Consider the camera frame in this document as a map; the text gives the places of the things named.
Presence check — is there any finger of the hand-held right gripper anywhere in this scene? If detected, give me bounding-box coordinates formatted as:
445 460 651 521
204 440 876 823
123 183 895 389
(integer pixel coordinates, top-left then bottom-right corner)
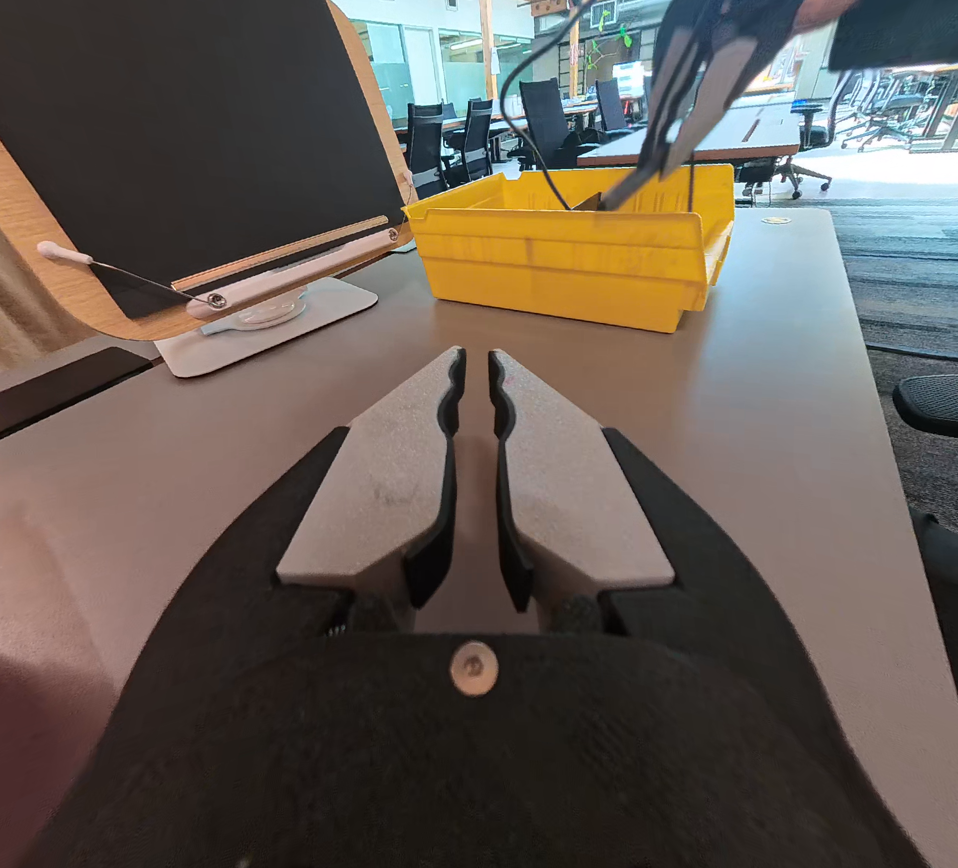
599 15 794 210

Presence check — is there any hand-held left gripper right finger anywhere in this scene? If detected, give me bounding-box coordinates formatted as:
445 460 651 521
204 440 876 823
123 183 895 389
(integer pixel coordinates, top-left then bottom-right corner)
488 347 676 613

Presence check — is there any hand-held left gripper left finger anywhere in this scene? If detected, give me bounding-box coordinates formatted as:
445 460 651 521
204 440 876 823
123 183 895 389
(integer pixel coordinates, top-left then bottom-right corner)
277 346 468 610

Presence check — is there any black hub cable with adapter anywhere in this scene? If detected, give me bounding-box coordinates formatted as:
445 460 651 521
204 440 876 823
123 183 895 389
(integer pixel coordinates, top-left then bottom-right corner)
497 0 705 213

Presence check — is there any yellow plastic bin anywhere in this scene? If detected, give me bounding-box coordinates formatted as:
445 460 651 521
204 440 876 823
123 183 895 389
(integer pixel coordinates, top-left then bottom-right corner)
405 163 736 334

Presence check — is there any black office chair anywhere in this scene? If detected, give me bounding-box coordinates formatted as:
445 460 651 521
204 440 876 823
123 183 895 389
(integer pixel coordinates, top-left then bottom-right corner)
450 97 495 183
596 78 633 138
517 79 582 168
894 371 958 689
405 102 450 198

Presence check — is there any black monitor screen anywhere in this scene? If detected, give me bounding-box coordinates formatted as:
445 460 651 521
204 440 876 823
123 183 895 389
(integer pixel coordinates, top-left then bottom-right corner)
0 0 408 322

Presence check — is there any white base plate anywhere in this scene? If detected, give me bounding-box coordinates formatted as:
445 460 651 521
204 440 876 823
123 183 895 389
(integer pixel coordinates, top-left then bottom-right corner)
155 277 380 379

